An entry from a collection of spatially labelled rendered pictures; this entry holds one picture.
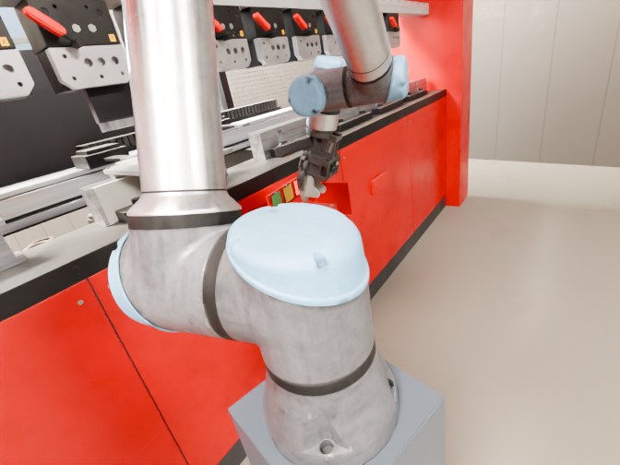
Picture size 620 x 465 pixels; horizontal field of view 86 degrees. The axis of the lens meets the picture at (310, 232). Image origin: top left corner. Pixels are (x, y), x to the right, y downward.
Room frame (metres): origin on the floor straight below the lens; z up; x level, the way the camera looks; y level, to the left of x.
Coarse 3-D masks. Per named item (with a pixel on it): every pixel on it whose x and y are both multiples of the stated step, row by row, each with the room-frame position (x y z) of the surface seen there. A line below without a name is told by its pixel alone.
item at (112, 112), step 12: (96, 96) 0.86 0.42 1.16; (108, 96) 0.88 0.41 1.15; (120, 96) 0.90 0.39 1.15; (96, 108) 0.85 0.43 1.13; (108, 108) 0.87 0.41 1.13; (120, 108) 0.89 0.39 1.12; (132, 108) 0.91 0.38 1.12; (96, 120) 0.86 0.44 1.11; (108, 120) 0.86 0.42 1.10; (120, 120) 0.89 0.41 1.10; (132, 120) 0.91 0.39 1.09
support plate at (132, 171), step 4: (228, 148) 0.78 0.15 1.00; (224, 152) 0.76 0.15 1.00; (228, 152) 0.76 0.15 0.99; (124, 164) 0.84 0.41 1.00; (128, 164) 0.82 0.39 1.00; (132, 164) 0.81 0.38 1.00; (136, 164) 0.80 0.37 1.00; (112, 168) 0.81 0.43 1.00; (116, 168) 0.80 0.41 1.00; (120, 168) 0.79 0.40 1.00; (124, 168) 0.78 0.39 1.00; (128, 168) 0.76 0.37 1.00; (132, 168) 0.75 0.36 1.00; (136, 168) 0.75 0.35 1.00; (104, 172) 0.81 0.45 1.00; (108, 172) 0.79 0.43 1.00; (112, 172) 0.78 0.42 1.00; (116, 172) 0.77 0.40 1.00; (120, 172) 0.75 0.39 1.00; (124, 172) 0.74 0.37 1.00; (128, 172) 0.73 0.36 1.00; (132, 172) 0.72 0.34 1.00; (136, 172) 0.71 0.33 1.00
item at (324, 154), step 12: (312, 132) 0.80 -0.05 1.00; (336, 132) 0.82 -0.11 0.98; (324, 144) 0.81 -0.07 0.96; (336, 144) 0.81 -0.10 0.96; (312, 156) 0.81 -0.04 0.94; (324, 156) 0.81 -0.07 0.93; (336, 156) 0.82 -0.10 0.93; (312, 168) 0.83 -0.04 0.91; (324, 168) 0.80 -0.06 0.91; (336, 168) 0.84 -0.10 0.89; (324, 180) 0.80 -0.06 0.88
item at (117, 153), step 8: (104, 144) 1.10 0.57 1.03; (112, 144) 1.04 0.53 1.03; (80, 152) 1.01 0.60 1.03; (88, 152) 0.99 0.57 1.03; (96, 152) 1.00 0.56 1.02; (104, 152) 1.01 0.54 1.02; (112, 152) 1.03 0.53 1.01; (120, 152) 1.04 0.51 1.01; (128, 152) 1.06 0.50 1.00; (72, 160) 1.04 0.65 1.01; (80, 160) 1.00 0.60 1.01; (88, 160) 0.97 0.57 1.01; (96, 160) 0.99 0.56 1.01; (104, 160) 1.00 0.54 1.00; (112, 160) 0.97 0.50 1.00; (120, 160) 0.93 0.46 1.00; (80, 168) 1.02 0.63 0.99; (88, 168) 0.98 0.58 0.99
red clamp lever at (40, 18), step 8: (24, 8) 0.75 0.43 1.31; (32, 8) 0.76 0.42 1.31; (32, 16) 0.75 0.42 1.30; (40, 16) 0.76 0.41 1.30; (40, 24) 0.77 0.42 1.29; (48, 24) 0.77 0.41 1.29; (56, 24) 0.78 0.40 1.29; (56, 32) 0.78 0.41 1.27; (64, 32) 0.78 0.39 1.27; (72, 40) 0.79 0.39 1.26; (80, 40) 0.80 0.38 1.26
